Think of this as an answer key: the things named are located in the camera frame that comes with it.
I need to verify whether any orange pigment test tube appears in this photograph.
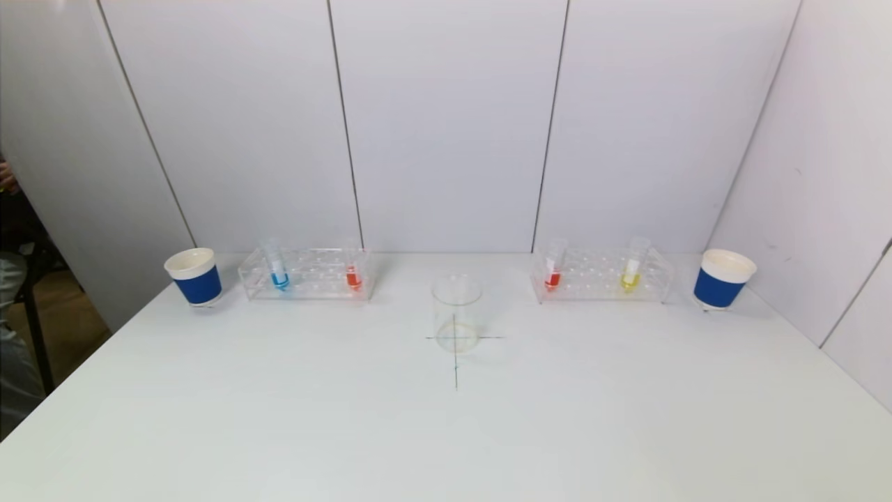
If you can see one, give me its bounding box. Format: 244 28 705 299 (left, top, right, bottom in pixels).
343 241 365 293

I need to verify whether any clear glass beaker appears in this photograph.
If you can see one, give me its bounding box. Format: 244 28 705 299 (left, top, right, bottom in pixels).
431 274 484 354

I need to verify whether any red pigment test tube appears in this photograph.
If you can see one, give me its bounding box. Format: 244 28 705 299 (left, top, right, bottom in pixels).
544 238 569 292

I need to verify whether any clear acrylic test tube rack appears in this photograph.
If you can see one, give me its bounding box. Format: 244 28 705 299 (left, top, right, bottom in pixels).
530 245 675 305
238 247 378 302

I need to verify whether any blue pigment test tube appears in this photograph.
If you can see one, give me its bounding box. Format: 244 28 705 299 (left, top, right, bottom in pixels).
262 237 291 293

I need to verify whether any yellow pigment test tube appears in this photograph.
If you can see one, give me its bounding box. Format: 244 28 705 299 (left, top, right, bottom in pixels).
620 236 652 293

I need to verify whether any white paper cup blue sleeve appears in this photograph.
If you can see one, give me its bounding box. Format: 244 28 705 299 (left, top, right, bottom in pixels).
164 248 224 308
693 249 758 312

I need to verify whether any person in grey clothes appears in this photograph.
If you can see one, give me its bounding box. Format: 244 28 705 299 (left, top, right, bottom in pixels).
0 250 47 423

